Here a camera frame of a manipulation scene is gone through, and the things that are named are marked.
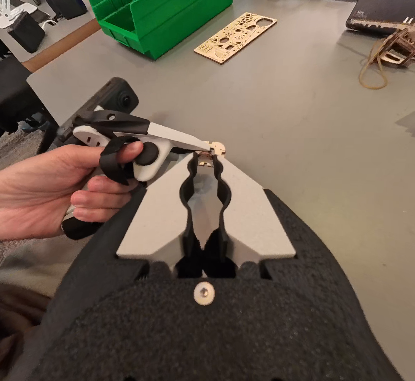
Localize round wooden gear part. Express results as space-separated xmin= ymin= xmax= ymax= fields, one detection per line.
xmin=207 ymin=140 xmax=227 ymax=157

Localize green plastic bin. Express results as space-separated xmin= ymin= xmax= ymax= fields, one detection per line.
xmin=86 ymin=0 xmax=235 ymax=61

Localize laser-cut wooden parts sheet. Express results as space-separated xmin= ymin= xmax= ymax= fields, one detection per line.
xmin=193 ymin=12 xmax=278 ymax=65

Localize person's left hand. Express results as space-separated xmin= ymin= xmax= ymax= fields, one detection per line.
xmin=0 ymin=141 xmax=145 ymax=241

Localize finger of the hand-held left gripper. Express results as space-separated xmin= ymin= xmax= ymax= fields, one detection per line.
xmin=113 ymin=122 xmax=213 ymax=152

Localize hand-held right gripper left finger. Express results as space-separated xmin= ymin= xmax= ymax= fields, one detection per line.
xmin=116 ymin=152 xmax=200 ymax=274

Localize tan rubber band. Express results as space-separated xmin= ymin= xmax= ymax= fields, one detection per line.
xmin=358 ymin=38 xmax=389 ymax=90

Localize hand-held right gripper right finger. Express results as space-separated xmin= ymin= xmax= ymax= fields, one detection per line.
xmin=212 ymin=154 xmax=296 ymax=268

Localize assembled wooden model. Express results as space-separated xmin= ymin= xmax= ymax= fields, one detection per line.
xmin=373 ymin=24 xmax=415 ymax=67

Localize black block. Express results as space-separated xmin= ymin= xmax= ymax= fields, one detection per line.
xmin=43 ymin=0 xmax=88 ymax=20
xmin=6 ymin=11 xmax=46 ymax=54

